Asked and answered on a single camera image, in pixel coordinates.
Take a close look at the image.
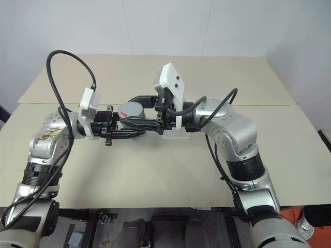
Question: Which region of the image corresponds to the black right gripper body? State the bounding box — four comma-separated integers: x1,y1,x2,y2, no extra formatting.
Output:
154,89,179,135

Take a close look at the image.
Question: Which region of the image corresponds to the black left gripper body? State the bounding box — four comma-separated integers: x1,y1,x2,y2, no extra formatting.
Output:
92,105,121,147

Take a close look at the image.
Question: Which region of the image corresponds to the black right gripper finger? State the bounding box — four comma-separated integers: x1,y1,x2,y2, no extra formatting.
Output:
128,95,159,108
118,115,159,130

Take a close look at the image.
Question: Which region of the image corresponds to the grey jar lid red arrow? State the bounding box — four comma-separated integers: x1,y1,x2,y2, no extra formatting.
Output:
117,101,146,122

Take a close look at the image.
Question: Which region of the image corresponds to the clear plastic box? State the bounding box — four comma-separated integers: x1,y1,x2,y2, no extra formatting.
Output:
162,128,190,142

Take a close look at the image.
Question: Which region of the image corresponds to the black metal clip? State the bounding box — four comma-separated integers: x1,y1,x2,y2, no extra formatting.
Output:
99,212,112,225

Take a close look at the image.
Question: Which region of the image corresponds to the dark chair back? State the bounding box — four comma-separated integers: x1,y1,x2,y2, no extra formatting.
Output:
0,103,11,130

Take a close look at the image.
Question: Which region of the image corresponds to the dark rounded shape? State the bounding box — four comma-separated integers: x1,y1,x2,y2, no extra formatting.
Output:
121,218,148,248

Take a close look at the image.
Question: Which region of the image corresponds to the small grey block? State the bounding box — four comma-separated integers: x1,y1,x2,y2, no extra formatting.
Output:
70,231,83,247

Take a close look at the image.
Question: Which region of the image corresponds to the white sneaker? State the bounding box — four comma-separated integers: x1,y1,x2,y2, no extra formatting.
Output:
296,209,315,241

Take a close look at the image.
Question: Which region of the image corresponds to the person's black trouser leg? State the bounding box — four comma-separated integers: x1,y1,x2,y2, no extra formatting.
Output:
304,205,331,230

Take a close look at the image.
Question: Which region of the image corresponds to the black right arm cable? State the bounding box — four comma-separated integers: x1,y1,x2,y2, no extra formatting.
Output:
164,87,249,220

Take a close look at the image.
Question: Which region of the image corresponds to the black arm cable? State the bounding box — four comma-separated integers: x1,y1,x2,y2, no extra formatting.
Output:
164,87,249,220
0,50,97,230

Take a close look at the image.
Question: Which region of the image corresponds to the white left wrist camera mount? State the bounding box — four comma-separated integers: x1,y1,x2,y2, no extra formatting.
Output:
78,87,101,141

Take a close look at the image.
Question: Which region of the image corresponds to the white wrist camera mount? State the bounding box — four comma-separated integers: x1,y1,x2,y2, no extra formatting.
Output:
153,61,186,130
78,87,101,141

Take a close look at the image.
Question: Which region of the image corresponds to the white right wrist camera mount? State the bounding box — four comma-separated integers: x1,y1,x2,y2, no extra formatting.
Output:
153,61,186,130

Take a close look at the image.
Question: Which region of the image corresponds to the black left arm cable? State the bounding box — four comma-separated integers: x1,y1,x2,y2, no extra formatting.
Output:
0,50,97,230

